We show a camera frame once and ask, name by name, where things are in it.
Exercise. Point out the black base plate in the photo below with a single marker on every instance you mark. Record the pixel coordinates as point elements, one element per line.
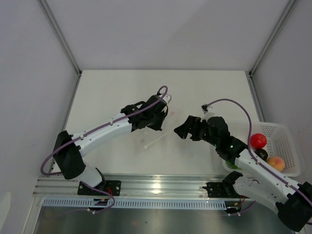
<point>112,187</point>
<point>220,190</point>

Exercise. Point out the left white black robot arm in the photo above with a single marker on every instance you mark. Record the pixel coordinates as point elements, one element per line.
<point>70,149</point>

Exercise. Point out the green leafy vegetable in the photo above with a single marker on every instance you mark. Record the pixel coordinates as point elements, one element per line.
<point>232,166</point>

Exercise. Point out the red tomato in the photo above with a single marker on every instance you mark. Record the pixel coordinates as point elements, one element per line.
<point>258,141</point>

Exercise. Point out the dark purple fruit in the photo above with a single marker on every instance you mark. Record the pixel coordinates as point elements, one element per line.
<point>262,154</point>

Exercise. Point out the orange peach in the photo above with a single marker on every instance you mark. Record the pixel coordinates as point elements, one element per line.
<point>276,162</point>

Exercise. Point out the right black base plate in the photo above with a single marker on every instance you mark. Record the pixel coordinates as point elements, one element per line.
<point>220,190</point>

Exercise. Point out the aluminium corner post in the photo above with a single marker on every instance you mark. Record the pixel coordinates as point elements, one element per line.
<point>283,18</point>
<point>51,19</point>

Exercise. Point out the clear zip top bag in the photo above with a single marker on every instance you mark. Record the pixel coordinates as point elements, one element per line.
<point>144,138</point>

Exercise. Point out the left aluminium corner post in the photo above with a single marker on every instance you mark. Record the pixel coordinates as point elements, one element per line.
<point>51,19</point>

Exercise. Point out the white perforated plastic basket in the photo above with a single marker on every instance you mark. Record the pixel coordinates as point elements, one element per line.
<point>279,142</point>

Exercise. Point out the aluminium rail frame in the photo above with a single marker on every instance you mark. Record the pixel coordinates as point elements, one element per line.
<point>132,186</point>

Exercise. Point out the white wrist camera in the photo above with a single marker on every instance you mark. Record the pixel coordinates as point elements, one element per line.
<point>207,111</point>
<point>166,98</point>

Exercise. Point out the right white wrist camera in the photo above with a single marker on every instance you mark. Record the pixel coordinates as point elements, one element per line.
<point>207,111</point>

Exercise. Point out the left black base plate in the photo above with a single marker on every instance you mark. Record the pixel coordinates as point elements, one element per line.
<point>112,187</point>

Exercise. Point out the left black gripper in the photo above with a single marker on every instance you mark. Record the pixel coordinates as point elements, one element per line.
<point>158,126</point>

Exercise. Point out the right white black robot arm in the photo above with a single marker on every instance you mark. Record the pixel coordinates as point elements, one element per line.
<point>290,200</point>

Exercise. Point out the white slotted cable duct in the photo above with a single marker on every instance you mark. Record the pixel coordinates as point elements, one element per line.
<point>135,203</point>

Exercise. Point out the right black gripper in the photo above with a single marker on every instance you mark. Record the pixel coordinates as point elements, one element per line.
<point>191,122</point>

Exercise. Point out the right aluminium corner post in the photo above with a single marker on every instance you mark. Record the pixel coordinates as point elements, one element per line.
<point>283,18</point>

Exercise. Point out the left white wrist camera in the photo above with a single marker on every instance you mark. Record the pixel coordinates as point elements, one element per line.
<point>166,98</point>

